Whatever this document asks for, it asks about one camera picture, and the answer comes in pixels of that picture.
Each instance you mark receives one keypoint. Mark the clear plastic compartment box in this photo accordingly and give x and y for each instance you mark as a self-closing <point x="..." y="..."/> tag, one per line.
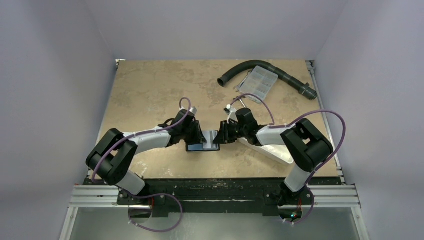
<point x="259" y="82"/>

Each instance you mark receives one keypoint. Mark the black leather card holder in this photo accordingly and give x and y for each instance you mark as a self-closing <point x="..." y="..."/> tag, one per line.
<point x="206" y="147"/>

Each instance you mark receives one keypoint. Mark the aluminium frame rail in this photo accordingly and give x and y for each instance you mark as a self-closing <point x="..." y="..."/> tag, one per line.
<point x="99" y="196"/>

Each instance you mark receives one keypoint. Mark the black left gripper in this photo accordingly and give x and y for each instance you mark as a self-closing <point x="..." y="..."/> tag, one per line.
<point x="199" y="137"/>

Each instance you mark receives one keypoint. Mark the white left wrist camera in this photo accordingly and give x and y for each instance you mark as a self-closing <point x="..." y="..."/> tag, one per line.
<point x="192" y="111"/>

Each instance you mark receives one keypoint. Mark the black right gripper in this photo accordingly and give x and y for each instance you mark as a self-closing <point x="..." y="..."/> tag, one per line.
<point x="228" y="130"/>

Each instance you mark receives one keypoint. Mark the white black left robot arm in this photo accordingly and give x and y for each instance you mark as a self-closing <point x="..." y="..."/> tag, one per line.
<point x="112" y="156"/>

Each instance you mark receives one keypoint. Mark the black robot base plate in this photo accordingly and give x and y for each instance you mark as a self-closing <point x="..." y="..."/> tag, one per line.
<point x="263" y="196"/>

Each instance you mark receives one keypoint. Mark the small black-handled hammer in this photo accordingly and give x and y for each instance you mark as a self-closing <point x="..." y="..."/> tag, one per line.
<point x="240" y="99"/>

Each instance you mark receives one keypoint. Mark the silver open-end wrench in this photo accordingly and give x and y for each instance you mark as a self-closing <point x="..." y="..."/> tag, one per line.
<point x="238" y="87"/>

